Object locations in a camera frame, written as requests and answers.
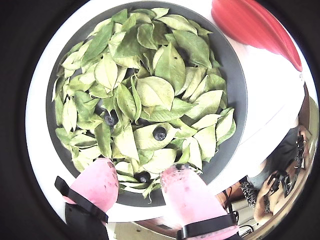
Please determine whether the red collapsible silicone cup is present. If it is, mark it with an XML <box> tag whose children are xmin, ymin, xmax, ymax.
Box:
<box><xmin>210</xmin><ymin>0</ymin><xmax>303</xmax><ymax>73</ymax></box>

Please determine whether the green leaves pile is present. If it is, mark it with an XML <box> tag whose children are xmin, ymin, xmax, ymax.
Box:
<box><xmin>51</xmin><ymin>7</ymin><xmax>237</xmax><ymax>200</ymax></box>

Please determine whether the seated person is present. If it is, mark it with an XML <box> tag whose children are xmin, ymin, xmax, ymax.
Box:
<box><xmin>241</xmin><ymin>124</ymin><xmax>312</xmax><ymax>226</ymax></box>

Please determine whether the black handheld device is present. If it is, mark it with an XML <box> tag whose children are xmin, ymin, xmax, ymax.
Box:
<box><xmin>267</xmin><ymin>169</ymin><xmax>293</xmax><ymax>196</ymax></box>

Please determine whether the black white patterned fabric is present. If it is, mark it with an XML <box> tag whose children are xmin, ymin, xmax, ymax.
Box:
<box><xmin>241</xmin><ymin>181</ymin><xmax>272</xmax><ymax>213</ymax></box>

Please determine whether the dark grey round bowl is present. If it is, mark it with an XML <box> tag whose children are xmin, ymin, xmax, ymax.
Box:
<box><xmin>45</xmin><ymin>1</ymin><xmax>248</xmax><ymax>208</ymax></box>

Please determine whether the pink covered gripper finger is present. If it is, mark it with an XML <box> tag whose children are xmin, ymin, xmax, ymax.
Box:
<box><xmin>159</xmin><ymin>165</ymin><xmax>245</xmax><ymax>240</ymax></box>
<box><xmin>54</xmin><ymin>158</ymin><xmax>119</xmax><ymax>240</ymax></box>

